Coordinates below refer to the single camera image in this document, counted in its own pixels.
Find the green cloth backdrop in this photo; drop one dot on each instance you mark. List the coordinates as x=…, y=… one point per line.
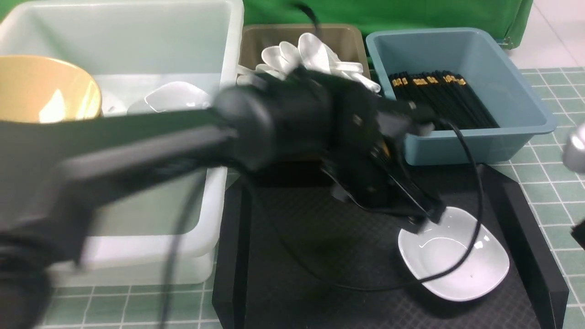
x=503, y=20

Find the pile of white spoons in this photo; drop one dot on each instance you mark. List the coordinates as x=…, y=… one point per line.
x=311, y=53

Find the brown spoon bin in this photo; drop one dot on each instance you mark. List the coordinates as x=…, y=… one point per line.
x=343, y=39

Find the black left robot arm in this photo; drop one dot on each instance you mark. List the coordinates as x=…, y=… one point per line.
x=54, y=176

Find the black serving tray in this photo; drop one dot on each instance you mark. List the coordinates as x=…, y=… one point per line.
x=258, y=285

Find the white plastic tub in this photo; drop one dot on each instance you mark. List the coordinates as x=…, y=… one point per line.
x=133, y=47

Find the white square dish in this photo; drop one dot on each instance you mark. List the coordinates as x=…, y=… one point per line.
x=439, y=246

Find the bundle of black chopsticks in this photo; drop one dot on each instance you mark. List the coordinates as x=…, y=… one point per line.
x=448, y=94

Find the stack of white dishes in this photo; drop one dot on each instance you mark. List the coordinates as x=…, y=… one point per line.
x=173, y=96

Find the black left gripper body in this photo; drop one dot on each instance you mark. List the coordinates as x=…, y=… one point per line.
x=366, y=156

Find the blue plastic bin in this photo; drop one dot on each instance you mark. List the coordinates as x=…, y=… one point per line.
x=475, y=55

